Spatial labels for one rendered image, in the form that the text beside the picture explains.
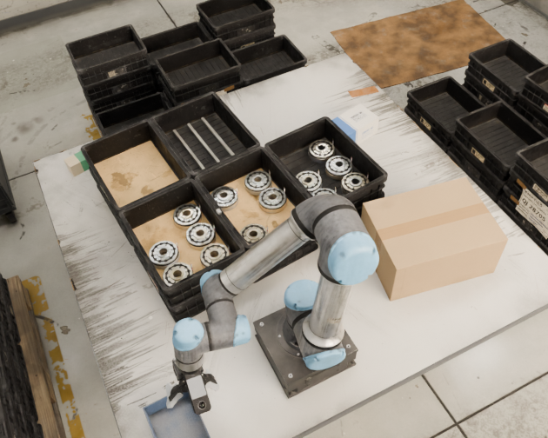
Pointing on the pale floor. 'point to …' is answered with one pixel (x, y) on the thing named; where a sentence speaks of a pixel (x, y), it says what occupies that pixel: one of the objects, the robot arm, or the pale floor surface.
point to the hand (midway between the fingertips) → (194, 400)
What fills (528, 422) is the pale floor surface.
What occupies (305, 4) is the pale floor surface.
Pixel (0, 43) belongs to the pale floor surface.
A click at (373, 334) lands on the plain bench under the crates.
